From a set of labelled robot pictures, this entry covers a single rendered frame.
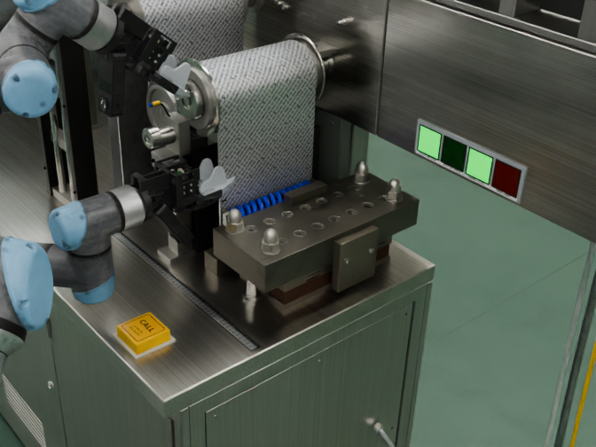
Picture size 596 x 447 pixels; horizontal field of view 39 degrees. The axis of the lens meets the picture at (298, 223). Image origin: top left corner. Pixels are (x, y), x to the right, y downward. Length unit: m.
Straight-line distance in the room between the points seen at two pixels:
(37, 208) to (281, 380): 0.72
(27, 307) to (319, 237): 0.65
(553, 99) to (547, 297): 1.99
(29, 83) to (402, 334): 0.96
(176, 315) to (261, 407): 0.23
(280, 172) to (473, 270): 1.82
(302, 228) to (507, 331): 1.64
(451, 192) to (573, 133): 2.57
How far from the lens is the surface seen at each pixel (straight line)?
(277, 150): 1.67
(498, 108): 1.49
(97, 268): 1.50
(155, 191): 1.51
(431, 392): 2.82
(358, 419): 1.86
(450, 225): 3.69
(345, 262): 1.60
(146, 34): 1.46
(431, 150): 1.61
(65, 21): 1.37
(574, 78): 1.39
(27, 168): 2.16
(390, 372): 1.85
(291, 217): 1.63
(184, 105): 1.59
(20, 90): 1.23
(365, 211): 1.67
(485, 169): 1.53
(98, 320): 1.60
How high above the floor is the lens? 1.86
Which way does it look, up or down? 31 degrees down
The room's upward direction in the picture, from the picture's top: 2 degrees clockwise
